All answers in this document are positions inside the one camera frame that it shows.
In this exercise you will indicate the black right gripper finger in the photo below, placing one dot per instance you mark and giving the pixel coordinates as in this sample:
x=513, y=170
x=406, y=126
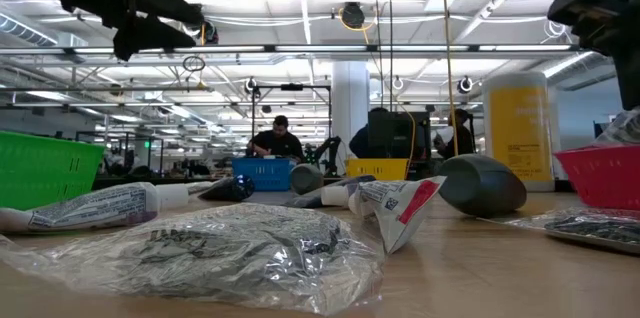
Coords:
x=631, y=80

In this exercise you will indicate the black item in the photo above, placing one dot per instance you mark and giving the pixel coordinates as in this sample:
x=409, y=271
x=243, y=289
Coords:
x=200, y=187
x=625, y=130
x=200, y=258
x=590, y=228

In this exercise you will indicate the white toothpaste tube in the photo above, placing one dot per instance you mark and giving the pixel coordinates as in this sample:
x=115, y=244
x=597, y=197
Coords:
x=395, y=208
x=95, y=208

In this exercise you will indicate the dark grey bottle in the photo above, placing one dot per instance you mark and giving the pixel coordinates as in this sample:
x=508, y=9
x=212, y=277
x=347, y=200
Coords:
x=480, y=185

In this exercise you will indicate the black computer mouse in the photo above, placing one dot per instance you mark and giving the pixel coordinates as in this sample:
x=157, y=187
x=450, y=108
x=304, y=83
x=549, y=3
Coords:
x=306, y=179

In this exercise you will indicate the black background robot arm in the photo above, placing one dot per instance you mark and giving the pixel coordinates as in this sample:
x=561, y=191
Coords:
x=327, y=150

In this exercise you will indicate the red plastic basket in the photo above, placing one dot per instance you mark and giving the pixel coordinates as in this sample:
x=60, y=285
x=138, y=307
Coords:
x=605, y=178

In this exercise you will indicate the white canister with yellow label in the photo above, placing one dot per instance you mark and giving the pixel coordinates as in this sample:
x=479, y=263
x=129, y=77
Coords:
x=520, y=128

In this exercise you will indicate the long LED light bar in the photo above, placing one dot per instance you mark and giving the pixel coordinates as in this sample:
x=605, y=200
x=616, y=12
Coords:
x=320, y=48

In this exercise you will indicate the green plastic basket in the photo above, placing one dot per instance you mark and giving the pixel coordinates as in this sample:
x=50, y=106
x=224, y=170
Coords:
x=45, y=168

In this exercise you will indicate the person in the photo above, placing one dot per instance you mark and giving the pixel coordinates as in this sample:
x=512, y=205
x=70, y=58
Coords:
x=277, y=145
x=464, y=140
x=360, y=145

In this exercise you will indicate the blue plastic basket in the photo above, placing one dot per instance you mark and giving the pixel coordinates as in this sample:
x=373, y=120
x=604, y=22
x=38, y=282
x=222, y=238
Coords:
x=265, y=173

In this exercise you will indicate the white building column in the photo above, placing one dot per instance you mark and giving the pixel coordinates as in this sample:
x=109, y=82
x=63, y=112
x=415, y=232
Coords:
x=350, y=108

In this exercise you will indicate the yellow plastic basket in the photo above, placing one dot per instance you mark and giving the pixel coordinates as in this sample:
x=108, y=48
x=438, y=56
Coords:
x=377, y=168

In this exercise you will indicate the black background frame stand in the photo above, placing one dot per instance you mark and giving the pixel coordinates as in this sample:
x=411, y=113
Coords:
x=292, y=87

